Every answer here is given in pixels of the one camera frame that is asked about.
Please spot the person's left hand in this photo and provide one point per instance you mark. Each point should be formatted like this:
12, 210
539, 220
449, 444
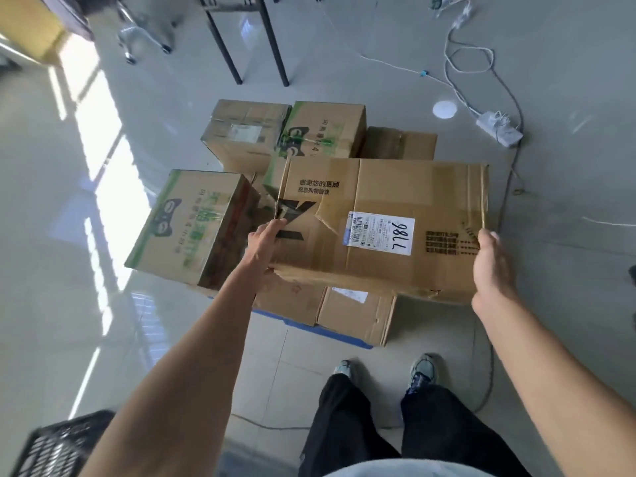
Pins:
266, 243

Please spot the person's right hand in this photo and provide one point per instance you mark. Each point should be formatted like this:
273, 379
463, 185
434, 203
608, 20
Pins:
494, 278

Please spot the box with red circle stamp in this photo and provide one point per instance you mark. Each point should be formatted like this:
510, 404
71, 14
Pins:
293, 305

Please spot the blue plastic pallet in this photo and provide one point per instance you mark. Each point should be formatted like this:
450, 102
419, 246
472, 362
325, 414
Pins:
278, 320

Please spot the box with yellow-edged label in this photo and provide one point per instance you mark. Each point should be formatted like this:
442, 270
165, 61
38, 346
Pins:
223, 148

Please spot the box with QR label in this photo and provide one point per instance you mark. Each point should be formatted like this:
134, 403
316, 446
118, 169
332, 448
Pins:
358, 317

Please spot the box marked 7786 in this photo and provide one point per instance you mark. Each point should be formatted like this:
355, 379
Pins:
397, 193

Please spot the person's right forearm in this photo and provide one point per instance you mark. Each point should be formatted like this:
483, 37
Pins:
561, 372

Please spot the person's left forearm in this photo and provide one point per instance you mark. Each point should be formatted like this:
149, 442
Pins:
174, 392

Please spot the person's right shoe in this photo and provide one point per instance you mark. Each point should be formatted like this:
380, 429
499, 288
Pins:
423, 375

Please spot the person's shoe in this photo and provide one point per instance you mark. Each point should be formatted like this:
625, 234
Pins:
423, 375
344, 371

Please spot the person's left shoe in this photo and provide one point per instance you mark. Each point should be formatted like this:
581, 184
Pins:
344, 371

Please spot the person's right leg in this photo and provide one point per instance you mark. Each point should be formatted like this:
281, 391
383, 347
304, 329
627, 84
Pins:
457, 432

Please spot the person's leg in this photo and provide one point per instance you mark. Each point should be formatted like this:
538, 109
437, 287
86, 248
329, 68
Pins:
348, 427
457, 432

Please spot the person's left leg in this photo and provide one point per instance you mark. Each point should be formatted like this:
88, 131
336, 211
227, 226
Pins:
348, 427

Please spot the person's white shirt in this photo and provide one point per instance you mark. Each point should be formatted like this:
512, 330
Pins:
412, 469

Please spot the white power strip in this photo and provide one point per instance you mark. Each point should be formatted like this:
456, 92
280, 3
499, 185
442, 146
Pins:
502, 131

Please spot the grey office chair base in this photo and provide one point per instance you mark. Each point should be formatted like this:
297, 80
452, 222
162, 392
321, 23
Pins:
144, 32

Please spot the white plug adapter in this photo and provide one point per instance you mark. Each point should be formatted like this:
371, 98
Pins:
464, 14

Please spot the clear water bottle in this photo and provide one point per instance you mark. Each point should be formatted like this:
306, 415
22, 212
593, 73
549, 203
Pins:
437, 2

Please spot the black plastic crate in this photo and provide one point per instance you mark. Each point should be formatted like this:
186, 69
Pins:
54, 452

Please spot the yellow wooden table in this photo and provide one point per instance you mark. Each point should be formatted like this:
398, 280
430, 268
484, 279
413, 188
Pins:
30, 24

